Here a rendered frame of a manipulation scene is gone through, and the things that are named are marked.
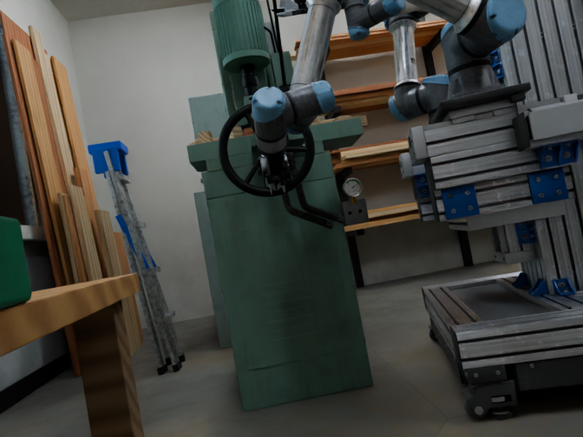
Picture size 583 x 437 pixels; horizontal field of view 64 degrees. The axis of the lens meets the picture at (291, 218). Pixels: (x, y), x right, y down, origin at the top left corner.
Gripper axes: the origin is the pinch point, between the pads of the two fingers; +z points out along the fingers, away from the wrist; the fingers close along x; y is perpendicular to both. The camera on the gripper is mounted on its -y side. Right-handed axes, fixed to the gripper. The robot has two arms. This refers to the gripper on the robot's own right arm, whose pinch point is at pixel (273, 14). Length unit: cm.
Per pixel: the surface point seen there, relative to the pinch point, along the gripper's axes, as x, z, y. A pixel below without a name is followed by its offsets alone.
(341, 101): -175, -63, -91
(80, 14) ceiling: -266, 135, -9
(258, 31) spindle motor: 2.8, 6.4, -4.7
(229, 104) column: -7.9, 21.9, -32.3
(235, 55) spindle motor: 9.1, 16.4, -10.6
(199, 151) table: 34, 34, -34
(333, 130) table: 35, -12, -35
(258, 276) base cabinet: 59, 22, -72
